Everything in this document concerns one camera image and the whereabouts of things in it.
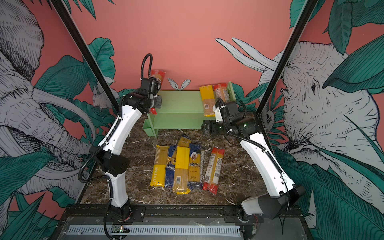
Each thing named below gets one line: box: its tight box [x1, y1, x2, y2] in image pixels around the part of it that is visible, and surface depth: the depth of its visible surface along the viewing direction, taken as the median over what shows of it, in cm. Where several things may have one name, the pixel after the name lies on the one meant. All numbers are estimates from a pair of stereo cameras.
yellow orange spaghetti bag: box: [199, 84, 216, 117], surface depth 89 cm
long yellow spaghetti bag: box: [172, 136, 192, 195], surface depth 85 cm
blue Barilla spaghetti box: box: [165, 145, 177, 187], surface depth 87 cm
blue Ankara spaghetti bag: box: [188, 143, 202, 190], surface depth 86 cm
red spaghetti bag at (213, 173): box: [202, 147, 225, 196], surface depth 88 cm
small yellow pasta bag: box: [178, 136, 192, 148], surface depth 100 cm
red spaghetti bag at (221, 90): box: [213, 83, 230, 103], surface depth 93 cm
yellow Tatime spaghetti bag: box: [150, 145, 170, 188], surface depth 90 cm
